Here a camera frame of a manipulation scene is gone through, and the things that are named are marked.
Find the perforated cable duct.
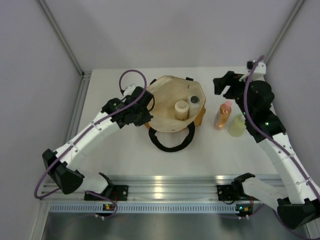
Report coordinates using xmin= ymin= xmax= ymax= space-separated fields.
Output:
xmin=49 ymin=203 xmax=251 ymax=214

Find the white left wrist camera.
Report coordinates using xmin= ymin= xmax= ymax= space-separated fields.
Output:
xmin=122 ymin=84 xmax=136 ymax=96

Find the white bottle black cap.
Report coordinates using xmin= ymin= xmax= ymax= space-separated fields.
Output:
xmin=187 ymin=95 xmax=200 ymax=118

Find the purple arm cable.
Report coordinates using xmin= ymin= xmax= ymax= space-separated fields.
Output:
xmin=33 ymin=69 xmax=151 ymax=221
xmin=243 ymin=55 xmax=320 ymax=240

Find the orange bottle pink cap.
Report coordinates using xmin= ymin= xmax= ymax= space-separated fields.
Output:
xmin=214 ymin=101 xmax=232 ymax=130

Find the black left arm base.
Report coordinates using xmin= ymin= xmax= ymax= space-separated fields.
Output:
xmin=84 ymin=184 xmax=129 ymax=202

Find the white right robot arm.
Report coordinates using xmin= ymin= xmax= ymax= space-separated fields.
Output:
xmin=213 ymin=71 xmax=320 ymax=230

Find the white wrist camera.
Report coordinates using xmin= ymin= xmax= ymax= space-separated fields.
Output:
xmin=122 ymin=84 xmax=136 ymax=96
xmin=239 ymin=60 xmax=267 ymax=82

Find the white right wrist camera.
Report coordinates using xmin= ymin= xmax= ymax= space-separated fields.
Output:
xmin=239 ymin=60 xmax=267 ymax=82

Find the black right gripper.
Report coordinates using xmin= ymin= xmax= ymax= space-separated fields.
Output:
xmin=212 ymin=72 xmax=257 ymax=119

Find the green pump bottle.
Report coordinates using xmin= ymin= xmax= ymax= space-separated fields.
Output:
xmin=228 ymin=114 xmax=246 ymax=137

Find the aluminium frame rail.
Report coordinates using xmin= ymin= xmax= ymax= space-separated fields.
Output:
xmin=38 ymin=174 xmax=313 ymax=204

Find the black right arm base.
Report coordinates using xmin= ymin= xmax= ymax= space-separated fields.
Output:
xmin=216 ymin=184 xmax=240 ymax=202

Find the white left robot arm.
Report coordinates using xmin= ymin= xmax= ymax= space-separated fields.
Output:
xmin=42 ymin=85 xmax=155 ymax=200

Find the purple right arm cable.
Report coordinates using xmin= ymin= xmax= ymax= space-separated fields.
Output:
xmin=243 ymin=55 xmax=320 ymax=240

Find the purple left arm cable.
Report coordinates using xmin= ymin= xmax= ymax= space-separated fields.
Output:
xmin=33 ymin=69 xmax=151 ymax=221

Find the tan canvas tote bag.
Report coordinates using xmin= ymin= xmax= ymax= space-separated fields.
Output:
xmin=145 ymin=75 xmax=206 ymax=153

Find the cream cylindrical bottle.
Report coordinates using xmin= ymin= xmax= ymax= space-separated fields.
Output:
xmin=174 ymin=100 xmax=189 ymax=121

